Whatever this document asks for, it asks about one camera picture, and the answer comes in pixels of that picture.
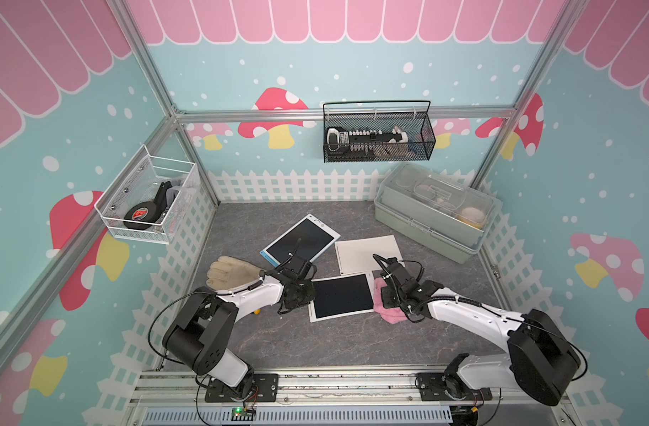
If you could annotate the white drawing tablet front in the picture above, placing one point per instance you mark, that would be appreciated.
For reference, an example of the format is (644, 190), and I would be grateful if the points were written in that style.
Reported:
(356, 256)

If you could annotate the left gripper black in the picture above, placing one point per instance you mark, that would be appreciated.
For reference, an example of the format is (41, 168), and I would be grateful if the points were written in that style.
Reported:
(309, 297)

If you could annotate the black wire mesh basket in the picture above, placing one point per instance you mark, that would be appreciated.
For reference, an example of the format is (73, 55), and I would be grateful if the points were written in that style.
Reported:
(377, 131)

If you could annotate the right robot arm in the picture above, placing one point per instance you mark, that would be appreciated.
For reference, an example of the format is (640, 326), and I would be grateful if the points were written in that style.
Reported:
(536, 357)

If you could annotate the blue framed drawing tablet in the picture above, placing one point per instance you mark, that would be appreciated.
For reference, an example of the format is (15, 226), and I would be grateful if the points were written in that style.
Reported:
(309, 239)

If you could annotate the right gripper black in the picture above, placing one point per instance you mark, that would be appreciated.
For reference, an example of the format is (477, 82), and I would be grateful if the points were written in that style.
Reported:
(385, 297)

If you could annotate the pink cleaning cloth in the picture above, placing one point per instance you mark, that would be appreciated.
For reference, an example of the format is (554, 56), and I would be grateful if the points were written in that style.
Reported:
(392, 315)

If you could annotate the white drawing tablet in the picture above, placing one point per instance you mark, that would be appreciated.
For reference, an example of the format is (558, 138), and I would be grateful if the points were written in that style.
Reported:
(356, 256)
(342, 296)

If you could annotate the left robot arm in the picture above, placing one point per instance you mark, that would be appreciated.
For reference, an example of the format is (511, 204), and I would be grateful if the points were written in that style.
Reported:
(198, 336)

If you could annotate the black tape roll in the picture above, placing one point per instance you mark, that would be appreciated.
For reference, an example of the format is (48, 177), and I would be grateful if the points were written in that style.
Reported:
(142, 216)

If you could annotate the green translucent storage box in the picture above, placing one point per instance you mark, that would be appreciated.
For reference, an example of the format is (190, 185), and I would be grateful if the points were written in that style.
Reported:
(439, 213)

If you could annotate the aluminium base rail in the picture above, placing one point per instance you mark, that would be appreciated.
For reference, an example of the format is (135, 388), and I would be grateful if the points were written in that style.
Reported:
(337, 396)

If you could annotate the clear acrylic wall bin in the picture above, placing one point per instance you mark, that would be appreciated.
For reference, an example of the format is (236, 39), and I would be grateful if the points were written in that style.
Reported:
(171, 184)

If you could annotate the beige work glove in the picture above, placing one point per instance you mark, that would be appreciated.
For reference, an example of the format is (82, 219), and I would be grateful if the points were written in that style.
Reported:
(230, 274)

